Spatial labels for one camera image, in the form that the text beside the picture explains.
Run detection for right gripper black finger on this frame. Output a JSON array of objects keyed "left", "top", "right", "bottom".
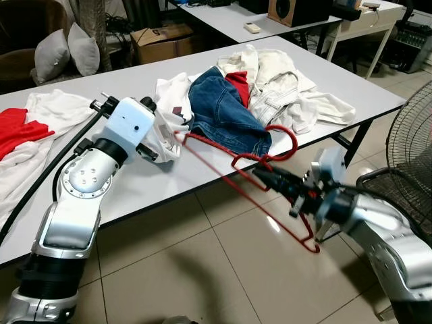
[
  {"left": 253, "top": 165, "right": 306, "bottom": 191},
  {"left": 260, "top": 174, "right": 304, "bottom": 202}
]

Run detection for white T-shirt black print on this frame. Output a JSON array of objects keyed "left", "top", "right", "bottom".
[{"left": 145, "top": 73, "right": 198, "bottom": 163}]

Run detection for red wire hanger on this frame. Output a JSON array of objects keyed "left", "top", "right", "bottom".
[{"left": 174, "top": 125, "right": 321, "bottom": 254}]

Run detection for brown cardboard box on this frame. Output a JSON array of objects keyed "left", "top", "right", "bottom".
[{"left": 130, "top": 24, "right": 196, "bottom": 65}]

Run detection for blue denim jeans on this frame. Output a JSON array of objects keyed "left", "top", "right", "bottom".
[{"left": 188, "top": 66, "right": 273, "bottom": 157}]

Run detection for white table black legs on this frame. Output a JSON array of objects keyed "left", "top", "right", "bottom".
[{"left": 0, "top": 35, "right": 406, "bottom": 267}]

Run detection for off-white denim jacket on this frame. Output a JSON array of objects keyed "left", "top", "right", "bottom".
[{"left": 217, "top": 44, "right": 357, "bottom": 136}]

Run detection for grey pillow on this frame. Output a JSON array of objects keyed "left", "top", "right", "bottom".
[
  {"left": 34, "top": 28, "right": 72, "bottom": 85},
  {"left": 67, "top": 22, "right": 101, "bottom": 76}
]

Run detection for white cloth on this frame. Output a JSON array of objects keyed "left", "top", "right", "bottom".
[{"left": 0, "top": 91, "right": 99, "bottom": 217}]

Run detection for red shirt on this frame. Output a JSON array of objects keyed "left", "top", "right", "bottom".
[{"left": 225, "top": 71, "right": 252, "bottom": 109}]

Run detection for brown woven chair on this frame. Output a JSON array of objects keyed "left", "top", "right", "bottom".
[{"left": 356, "top": 165, "right": 432, "bottom": 237}]

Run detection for beige patterned curtain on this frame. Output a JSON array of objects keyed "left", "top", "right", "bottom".
[{"left": 67, "top": 0, "right": 114, "bottom": 72}]

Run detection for white office table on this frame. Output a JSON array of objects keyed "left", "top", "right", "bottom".
[{"left": 169, "top": 0, "right": 342, "bottom": 61}]

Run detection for black standing fan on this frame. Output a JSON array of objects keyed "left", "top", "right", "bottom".
[{"left": 386, "top": 81, "right": 432, "bottom": 234}]

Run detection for red cloth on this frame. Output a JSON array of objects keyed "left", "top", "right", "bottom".
[{"left": 0, "top": 108, "right": 56, "bottom": 161}]

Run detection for black audio mixer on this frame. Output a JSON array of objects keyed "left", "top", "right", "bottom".
[{"left": 381, "top": 20, "right": 432, "bottom": 74}]

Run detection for dark brown armchair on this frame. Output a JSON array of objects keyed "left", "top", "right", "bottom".
[{"left": 0, "top": 0, "right": 68, "bottom": 92}]

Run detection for grey robot leg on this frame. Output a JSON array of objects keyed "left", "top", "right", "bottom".
[{"left": 159, "top": 316, "right": 203, "bottom": 324}]

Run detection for wooden speaker box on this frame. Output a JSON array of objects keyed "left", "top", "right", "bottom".
[{"left": 268, "top": 0, "right": 331, "bottom": 28}]

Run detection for white wooden desk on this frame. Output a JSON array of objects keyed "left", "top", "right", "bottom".
[{"left": 327, "top": 0, "right": 406, "bottom": 78}]

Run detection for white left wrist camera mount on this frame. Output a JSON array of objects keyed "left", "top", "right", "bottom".
[{"left": 103, "top": 97, "right": 157, "bottom": 153}]

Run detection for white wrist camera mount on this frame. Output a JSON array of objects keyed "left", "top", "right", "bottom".
[
  {"left": 310, "top": 147, "right": 348, "bottom": 220},
  {"left": 103, "top": 97, "right": 157, "bottom": 153}
]

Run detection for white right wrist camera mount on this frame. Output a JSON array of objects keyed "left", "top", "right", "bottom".
[{"left": 310, "top": 147, "right": 348, "bottom": 220}]

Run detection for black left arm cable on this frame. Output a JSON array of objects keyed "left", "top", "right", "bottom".
[{"left": 0, "top": 93, "right": 119, "bottom": 247}]

